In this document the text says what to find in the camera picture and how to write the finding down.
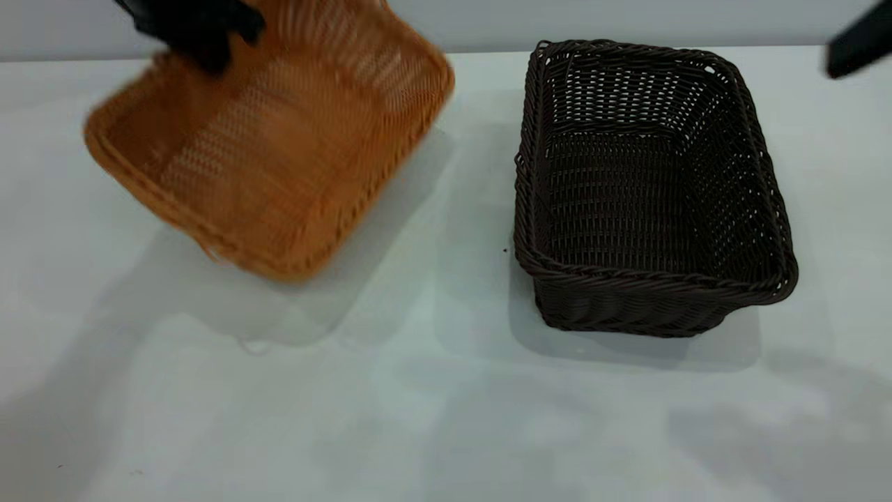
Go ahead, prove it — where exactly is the dark brown wicker basket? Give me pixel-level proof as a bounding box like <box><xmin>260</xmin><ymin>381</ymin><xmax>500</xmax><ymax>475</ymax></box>
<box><xmin>514</xmin><ymin>40</ymin><xmax>799</xmax><ymax>339</ymax></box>

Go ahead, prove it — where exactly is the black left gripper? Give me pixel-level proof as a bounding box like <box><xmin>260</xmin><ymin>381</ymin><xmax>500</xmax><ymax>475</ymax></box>
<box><xmin>115</xmin><ymin>0</ymin><xmax>266</xmax><ymax>75</ymax></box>

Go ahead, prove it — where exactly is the light brown wicker basket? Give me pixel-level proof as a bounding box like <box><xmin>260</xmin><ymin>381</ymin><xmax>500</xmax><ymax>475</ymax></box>
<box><xmin>84</xmin><ymin>0</ymin><xmax>455</xmax><ymax>283</ymax></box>

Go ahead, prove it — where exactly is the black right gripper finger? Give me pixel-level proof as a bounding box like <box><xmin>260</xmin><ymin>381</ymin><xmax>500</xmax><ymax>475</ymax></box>
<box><xmin>826</xmin><ymin>0</ymin><xmax>892</xmax><ymax>79</ymax></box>

